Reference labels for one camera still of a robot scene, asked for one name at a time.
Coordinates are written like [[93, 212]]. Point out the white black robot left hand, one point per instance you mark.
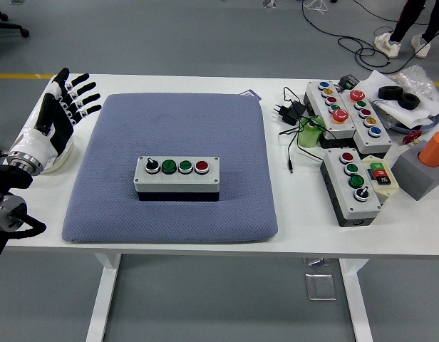
[[37, 142]]

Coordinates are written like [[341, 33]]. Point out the grey four-button control box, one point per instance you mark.
[[176, 183], [362, 208]]

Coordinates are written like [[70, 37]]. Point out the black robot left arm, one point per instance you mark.
[[13, 178]]

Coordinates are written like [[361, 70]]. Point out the five-button box, small red mushroom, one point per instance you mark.
[[316, 93]]

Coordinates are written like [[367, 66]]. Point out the five-button box, large red mushroom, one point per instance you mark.
[[378, 142]]

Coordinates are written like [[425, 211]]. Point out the cream oval tray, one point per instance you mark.
[[64, 161]]

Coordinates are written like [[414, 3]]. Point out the black office chair base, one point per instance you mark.
[[9, 24]]

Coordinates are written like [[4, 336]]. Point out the white table leg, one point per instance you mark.
[[356, 303], [102, 295]]

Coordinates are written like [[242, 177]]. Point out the blue-grey padded mat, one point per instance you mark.
[[223, 135]]

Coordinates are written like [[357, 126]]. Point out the purple white card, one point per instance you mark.
[[249, 93]]

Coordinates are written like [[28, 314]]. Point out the black power adapter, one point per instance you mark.
[[292, 112]]

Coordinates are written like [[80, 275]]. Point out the green plastic cup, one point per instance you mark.
[[306, 137]]

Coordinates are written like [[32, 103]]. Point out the small metal floor plate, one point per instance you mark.
[[315, 261]]

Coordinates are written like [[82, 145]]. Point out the small black relay module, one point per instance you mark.
[[347, 81]]

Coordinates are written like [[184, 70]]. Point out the metal floor socket plate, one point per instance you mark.
[[321, 286]]

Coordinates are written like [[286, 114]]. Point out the white paper sheet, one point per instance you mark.
[[374, 80]]

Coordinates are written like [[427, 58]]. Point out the red knob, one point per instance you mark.
[[412, 137]]

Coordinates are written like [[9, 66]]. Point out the grey foam block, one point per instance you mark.
[[412, 174]]

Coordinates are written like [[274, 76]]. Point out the clear bubble wrap bag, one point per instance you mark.
[[415, 80]]

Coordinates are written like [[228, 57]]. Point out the blue-rimmed round disc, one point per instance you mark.
[[424, 125]]

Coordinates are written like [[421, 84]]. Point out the person in black trousers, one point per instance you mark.
[[406, 18]]

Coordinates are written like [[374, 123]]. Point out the orange cylinder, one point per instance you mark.
[[435, 147]]

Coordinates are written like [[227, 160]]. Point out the cream three-button switch box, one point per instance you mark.
[[381, 176]]

